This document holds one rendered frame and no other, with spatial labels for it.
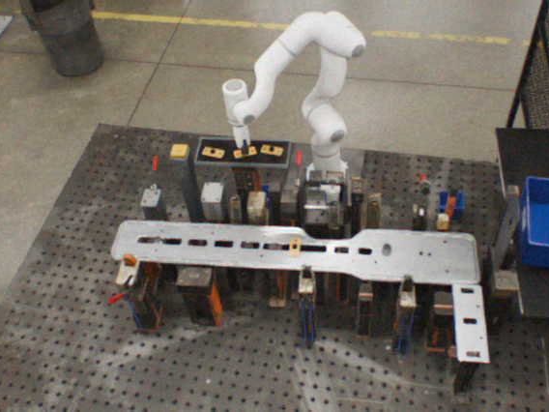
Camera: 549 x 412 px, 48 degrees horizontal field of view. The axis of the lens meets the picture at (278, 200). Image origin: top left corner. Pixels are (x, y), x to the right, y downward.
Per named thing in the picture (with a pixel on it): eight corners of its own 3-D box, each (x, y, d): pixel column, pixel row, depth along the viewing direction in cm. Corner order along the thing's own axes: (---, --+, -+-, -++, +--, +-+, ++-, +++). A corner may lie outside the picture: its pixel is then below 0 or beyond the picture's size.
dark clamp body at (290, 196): (281, 261, 267) (274, 206, 238) (284, 237, 276) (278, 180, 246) (305, 263, 266) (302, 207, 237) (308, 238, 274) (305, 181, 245)
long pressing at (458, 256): (106, 265, 237) (104, 263, 236) (122, 219, 251) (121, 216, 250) (480, 286, 220) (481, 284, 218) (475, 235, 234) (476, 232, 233)
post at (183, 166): (188, 225, 283) (168, 160, 249) (191, 213, 288) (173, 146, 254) (205, 226, 282) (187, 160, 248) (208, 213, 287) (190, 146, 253)
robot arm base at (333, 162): (307, 159, 289) (303, 132, 274) (349, 158, 287) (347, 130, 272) (305, 191, 278) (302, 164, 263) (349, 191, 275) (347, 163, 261)
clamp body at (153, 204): (156, 258, 273) (135, 207, 245) (161, 238, 280) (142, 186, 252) (177, 259, 272) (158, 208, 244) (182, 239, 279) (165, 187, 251)
